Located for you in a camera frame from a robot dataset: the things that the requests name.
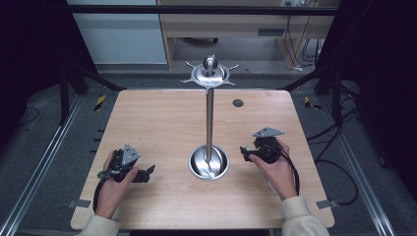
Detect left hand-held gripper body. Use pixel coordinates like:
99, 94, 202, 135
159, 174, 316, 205
97, 143, 143, 183

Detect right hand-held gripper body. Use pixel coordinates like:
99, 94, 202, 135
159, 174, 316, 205
251, 126, 286, 165

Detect person's right hand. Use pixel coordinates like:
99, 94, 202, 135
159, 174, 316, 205
248, 139, 300, 202

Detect person's left hand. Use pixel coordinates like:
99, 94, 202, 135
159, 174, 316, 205
93, 149, 141, 220

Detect steel hook stand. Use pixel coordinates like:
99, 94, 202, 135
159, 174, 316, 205
179, 54, 240, 182

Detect white cabinet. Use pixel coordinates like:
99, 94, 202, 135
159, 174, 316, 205
66, 0, 168, 65

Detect wooden desk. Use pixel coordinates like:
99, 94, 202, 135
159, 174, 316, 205
156, 0, 340, 71

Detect dark curtain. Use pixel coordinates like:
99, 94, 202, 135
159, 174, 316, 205
314, 0, 417, 193
0, 0, 98, 148

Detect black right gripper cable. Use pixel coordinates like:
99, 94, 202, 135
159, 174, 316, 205
275, 139, 301, 197

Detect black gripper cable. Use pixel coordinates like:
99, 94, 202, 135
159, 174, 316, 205
275, 139, 301, 197
91, 177, 106, 214

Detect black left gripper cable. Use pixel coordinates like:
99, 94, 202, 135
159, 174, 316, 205
91, 177, 106, 214

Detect grey table bracket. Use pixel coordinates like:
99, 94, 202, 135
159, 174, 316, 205
67, 199, 91, 209
316, 199, 340, 210

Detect black floor cables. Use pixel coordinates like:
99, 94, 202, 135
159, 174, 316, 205
306, 105, 361, 207

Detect black metal frame stand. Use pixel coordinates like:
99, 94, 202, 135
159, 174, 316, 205
58, 61, 128, 126
280, 64, 346, 128

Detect aluminium floor rail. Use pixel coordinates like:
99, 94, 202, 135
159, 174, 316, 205
0, 93, 86, 236
318, 94, 398, 236

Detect cables under desk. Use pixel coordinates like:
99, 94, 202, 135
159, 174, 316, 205
282, 14, 325, 72

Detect thin black floor cable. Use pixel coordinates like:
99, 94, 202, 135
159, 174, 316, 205
17, 105, 41, 128

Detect black horizontal frame bar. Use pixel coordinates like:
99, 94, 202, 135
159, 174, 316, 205
66, 4, 339, 17

